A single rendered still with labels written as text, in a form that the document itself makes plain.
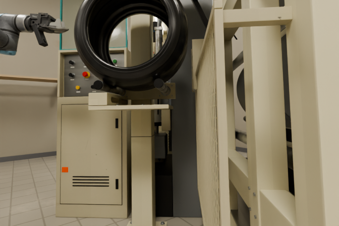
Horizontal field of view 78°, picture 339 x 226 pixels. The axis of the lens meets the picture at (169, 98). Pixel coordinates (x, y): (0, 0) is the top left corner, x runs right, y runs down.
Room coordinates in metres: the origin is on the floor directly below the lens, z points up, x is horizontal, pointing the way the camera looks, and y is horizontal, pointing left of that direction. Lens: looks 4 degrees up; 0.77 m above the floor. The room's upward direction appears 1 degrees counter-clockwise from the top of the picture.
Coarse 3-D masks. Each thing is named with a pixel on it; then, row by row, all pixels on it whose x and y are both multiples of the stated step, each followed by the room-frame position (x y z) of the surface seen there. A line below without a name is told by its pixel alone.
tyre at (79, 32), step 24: (96, 0) 0.94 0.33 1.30; (120, 0) 1.15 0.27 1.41; (144, 0) 1.16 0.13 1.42; (168, 0) 0.91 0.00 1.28; (96, 24) 1.16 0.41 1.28; (168, 24) 1.18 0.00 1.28; (96, 48) 1.19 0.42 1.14; (168, 48) 0.91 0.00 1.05; (96, 72) 0.96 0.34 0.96; (120, 72) 0.93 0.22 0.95; (144, 72) 0.92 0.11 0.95; (168, 72) 0.97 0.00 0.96
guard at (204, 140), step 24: (216, 0) 0.41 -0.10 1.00; (216, 24) 0.41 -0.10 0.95; (216, 48) 0.41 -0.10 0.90; (216, 72) 0.41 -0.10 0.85; (216, 96) 0.42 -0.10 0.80; (216, 120) 0.43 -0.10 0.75; (216, 144) 0.49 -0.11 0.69; (216, 168) 0.49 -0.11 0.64; (216, 192) 0.52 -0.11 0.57; (216, 216) 0.52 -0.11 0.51
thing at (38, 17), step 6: (30, 18) 1.06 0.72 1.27; (36, 18) 1.06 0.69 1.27; (42, 18) 1.05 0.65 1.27; (48, 18) 1.05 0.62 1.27; (30, 24) 1.06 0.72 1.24; (42, 24) 1.04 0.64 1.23; (48, 24) 1.05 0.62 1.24; (30, 30) 1.08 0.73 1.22; (42, 30) 1.08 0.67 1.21; (48, 30) 1.07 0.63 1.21
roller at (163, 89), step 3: (156, 81) 0.92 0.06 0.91; (159, 81) 0.92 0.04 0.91; (162, 81) 0.93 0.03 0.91; (156, 84) 0.92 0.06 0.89; (159, 84) 0.92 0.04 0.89; (162, 84) 0.93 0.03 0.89; (156, 87) 0.93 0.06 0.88; (159, 87) 0.93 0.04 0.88; (162, 87) 0.95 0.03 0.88; (165, 87) 1.04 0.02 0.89; (159, 90) 1.06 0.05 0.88; (162, 90) 1.04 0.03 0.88; (165, 90) 1.10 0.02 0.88; (168, 90) 1.22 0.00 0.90; (165, 93) 1.21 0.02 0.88
